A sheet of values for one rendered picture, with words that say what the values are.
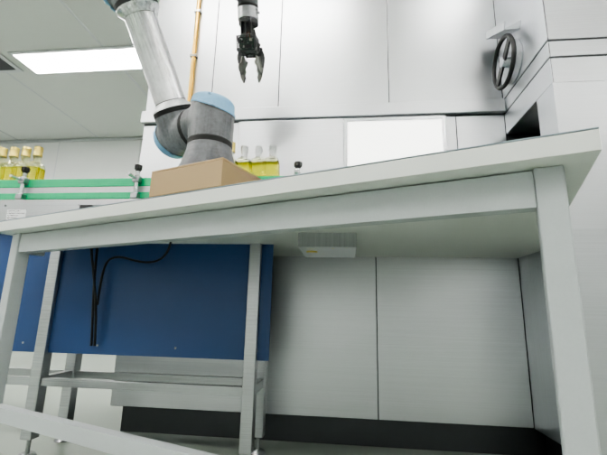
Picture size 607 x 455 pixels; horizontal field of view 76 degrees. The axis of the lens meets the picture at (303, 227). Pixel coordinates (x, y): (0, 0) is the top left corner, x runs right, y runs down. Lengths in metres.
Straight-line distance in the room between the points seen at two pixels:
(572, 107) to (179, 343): 1.49
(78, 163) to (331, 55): 4.65
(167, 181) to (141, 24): 0.46
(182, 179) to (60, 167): 5.32
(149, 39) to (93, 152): 4.86
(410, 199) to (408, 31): 1.42
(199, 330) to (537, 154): 1.11
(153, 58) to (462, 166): 0.86
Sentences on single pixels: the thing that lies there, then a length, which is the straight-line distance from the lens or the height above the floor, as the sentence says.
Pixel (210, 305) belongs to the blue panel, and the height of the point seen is 0.50.
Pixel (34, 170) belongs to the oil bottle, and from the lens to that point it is 2.00.
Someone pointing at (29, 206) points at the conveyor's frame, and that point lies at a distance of 1.78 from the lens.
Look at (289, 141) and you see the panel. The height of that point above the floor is 1.22.
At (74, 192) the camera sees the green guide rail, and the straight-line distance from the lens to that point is 1.71.
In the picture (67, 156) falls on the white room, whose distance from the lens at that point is 6.22.
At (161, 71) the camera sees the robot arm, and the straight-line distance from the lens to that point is 1.19.
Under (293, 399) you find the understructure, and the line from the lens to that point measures 1.63.
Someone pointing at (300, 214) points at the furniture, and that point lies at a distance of 0.78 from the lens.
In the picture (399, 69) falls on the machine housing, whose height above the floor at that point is 1.57.
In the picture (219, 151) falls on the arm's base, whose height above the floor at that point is 0.87.
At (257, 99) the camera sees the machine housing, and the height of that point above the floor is 1.44.
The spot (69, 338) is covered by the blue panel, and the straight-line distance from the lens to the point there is 1.62.
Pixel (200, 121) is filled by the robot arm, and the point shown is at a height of 0.95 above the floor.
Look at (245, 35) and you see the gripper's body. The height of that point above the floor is 1.44.
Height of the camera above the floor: 0.49
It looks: 12 degrees up
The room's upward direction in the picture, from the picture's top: 1 degrees clockwise
